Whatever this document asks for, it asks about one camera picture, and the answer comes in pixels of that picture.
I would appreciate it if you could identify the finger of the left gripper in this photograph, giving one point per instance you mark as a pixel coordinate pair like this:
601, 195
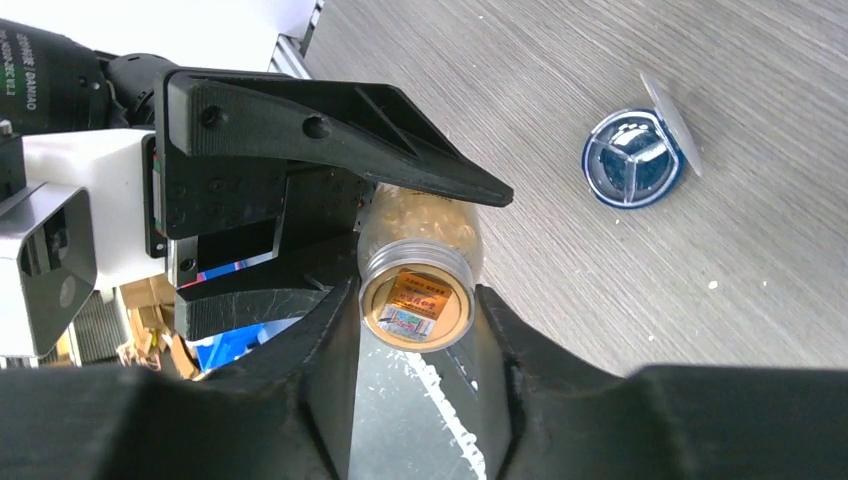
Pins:
307, 281
373, 130

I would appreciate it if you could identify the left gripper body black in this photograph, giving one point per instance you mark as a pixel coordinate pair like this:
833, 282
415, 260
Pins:
214, 204

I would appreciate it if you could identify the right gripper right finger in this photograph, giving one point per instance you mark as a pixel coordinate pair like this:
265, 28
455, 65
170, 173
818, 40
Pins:
548, 414

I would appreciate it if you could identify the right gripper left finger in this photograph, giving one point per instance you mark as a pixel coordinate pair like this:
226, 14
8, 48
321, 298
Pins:
284, 411

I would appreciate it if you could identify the clear pill bottle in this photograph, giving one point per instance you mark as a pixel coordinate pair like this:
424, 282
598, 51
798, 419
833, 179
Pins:
420, 257

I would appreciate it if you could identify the blue round pill box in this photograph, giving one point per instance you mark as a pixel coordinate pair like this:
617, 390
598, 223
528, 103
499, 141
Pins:
635, 157

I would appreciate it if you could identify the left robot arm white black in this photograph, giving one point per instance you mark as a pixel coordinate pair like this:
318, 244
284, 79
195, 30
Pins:
51, 85

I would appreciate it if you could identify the aluminium rail frame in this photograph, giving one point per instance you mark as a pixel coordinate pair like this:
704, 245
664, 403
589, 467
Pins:
297, 23

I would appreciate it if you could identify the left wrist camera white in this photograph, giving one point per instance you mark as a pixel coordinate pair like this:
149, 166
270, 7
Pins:
72, 222

